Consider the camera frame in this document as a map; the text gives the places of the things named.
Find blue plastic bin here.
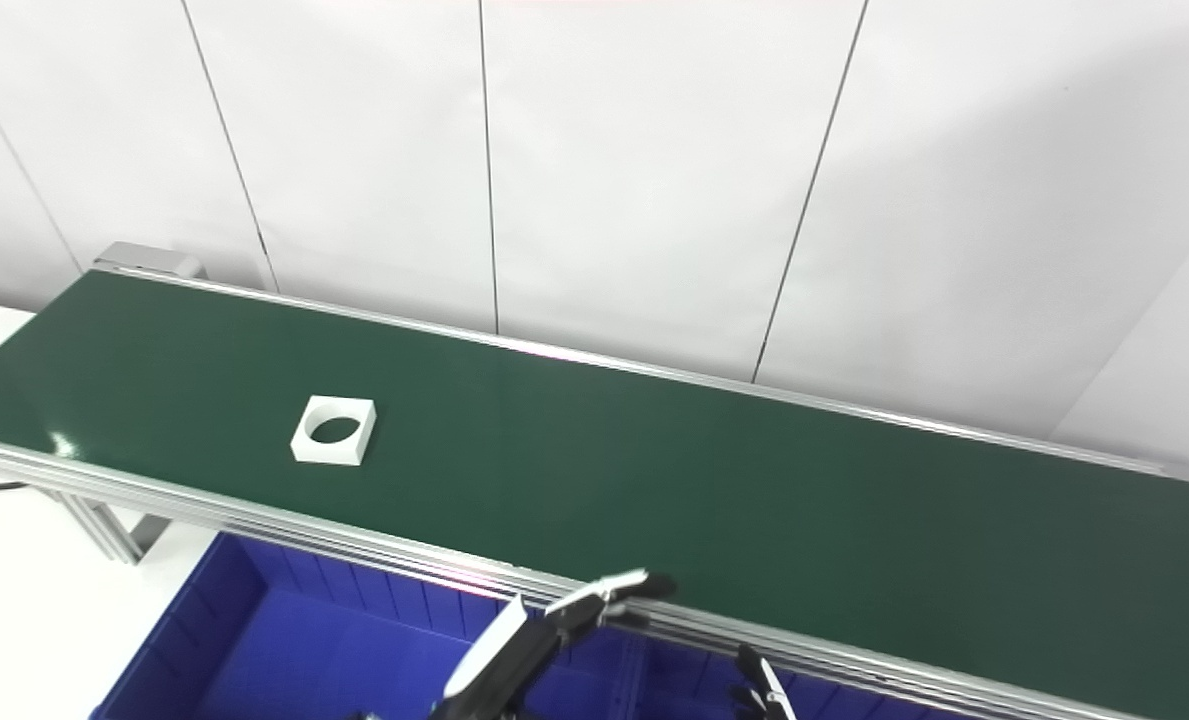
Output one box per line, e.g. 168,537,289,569
634,640,955,720
89,532,645,720

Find aluminium conveyor leg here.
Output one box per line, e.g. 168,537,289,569
39,488,170,566

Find white square part with hole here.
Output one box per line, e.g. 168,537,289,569
291,396,378,467

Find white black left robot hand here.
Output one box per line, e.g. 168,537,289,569
434,568,678,720

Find green conveyor belt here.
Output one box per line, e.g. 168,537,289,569
0,270,1189,720
0,262,1189,720

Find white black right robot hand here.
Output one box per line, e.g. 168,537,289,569
729,645,800,720

